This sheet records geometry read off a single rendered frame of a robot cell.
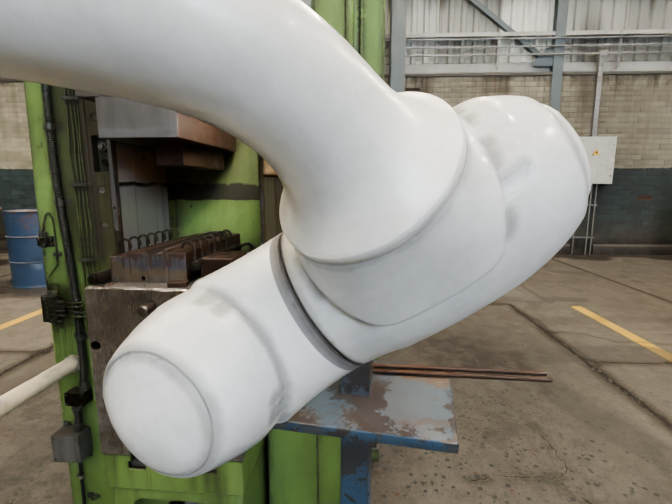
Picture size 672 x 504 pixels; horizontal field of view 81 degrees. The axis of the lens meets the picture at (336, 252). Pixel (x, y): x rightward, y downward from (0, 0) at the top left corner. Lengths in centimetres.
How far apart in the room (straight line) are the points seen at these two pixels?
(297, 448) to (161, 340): 115
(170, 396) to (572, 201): 21
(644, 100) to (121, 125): 805
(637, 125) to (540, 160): 820
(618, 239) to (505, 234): 814
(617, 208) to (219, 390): 814
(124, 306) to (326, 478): 79
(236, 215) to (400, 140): 135
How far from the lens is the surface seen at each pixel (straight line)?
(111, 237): 132
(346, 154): 16
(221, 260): 102
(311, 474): 139
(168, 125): 106
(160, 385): 22
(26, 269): 572
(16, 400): 133
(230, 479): 120
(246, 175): 148
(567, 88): 791
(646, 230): 857
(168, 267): 108
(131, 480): 131
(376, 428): 78
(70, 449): 157
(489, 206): 19
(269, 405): 23
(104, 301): 112
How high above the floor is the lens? 115
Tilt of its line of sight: 9 degrees down
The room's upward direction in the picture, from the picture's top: straight up
